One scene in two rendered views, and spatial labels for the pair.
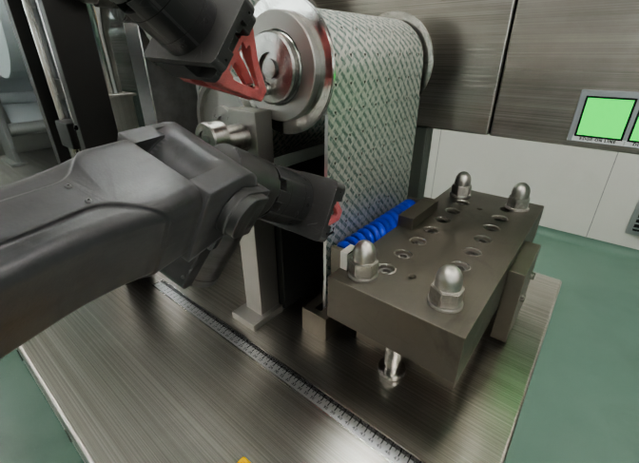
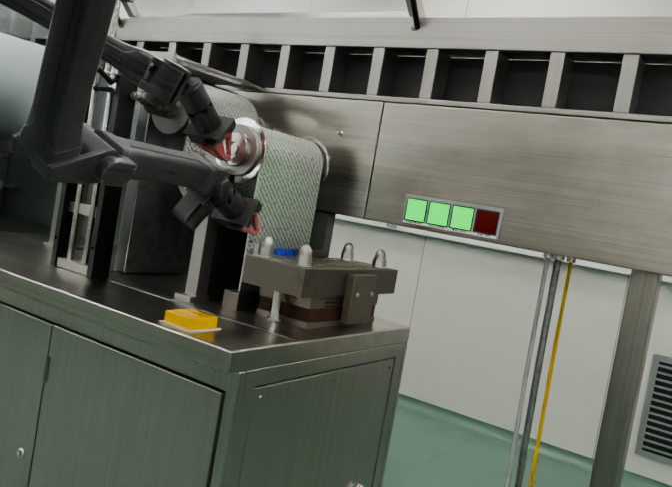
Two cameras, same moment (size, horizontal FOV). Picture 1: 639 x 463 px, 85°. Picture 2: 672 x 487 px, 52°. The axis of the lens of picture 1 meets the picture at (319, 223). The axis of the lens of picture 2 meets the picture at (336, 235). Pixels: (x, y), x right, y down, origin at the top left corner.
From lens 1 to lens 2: 1.13 m
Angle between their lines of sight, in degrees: 24
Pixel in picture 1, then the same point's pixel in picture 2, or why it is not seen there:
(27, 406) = not seen: outside the picture
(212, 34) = (218, 129)
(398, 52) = (304, 156)
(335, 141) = (261, 188)
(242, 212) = (224, 182)
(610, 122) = (418, 212)
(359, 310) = (260, 270)
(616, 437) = not seen: outside the picture
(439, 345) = (295, 277)
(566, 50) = (399, 172)
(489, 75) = (364, 182)
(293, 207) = (236, 205)
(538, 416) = not seen: outside the picture
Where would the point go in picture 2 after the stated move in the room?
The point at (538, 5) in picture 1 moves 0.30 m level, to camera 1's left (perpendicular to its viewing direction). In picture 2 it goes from (386, 147) to (267, 126)
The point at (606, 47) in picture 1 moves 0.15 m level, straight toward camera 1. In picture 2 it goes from (414, 173) to (388, 165)
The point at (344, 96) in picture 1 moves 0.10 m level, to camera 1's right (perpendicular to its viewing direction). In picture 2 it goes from (269, 168) to (313, 176)
